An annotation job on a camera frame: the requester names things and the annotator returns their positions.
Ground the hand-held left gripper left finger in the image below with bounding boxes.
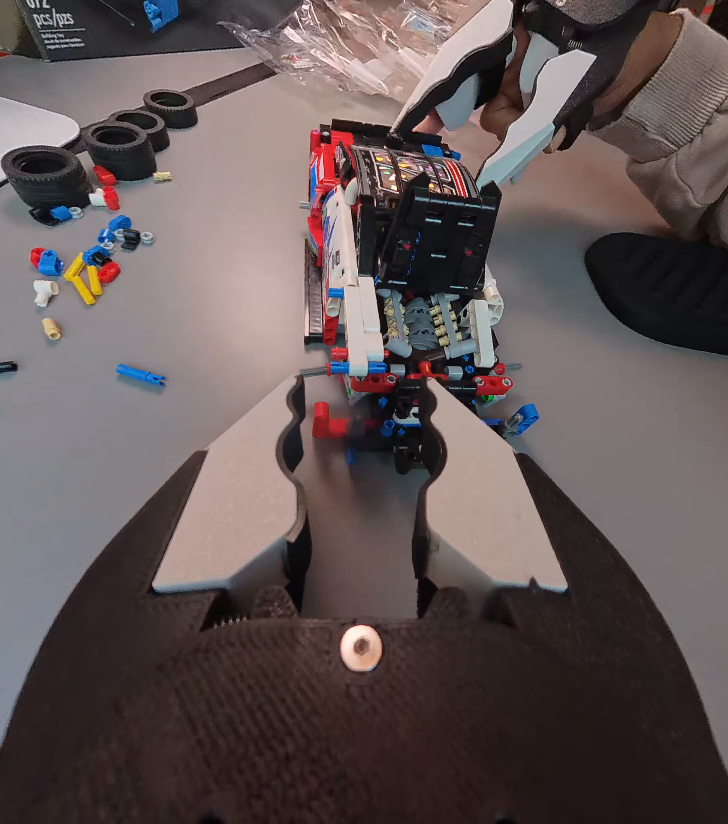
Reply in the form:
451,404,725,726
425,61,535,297
151,373,310,594

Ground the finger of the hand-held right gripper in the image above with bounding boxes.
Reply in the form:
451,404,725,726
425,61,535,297
475,31,598,188
391,0,517,134

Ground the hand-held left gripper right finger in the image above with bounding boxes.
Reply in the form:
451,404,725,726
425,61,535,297
412,375,569,596

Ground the toy brick car model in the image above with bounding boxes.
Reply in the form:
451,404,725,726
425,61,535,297
299,118,540,477

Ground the white brick beam assembly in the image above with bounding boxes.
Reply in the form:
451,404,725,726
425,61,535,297
330,283,388,378

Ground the person's right forearm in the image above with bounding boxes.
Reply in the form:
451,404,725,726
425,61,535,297
588,8,728,274

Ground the grey desk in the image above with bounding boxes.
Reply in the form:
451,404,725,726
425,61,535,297
0,45,728,824

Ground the clear plastic bag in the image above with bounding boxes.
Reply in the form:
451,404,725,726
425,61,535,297
217,0,490,105

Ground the long blue brick pin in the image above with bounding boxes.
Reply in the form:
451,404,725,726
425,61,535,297
115,363,167,389

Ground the black chair armrest pad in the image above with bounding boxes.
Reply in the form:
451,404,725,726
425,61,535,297
584,232,728,363

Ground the cluster of assorted brick pieces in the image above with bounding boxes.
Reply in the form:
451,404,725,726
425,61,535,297
29,165,157,306

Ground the blue brick piece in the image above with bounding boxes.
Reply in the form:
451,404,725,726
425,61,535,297
143,0,180,33

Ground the dark cardboard box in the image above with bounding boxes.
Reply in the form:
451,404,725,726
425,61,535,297
0,0,316,63

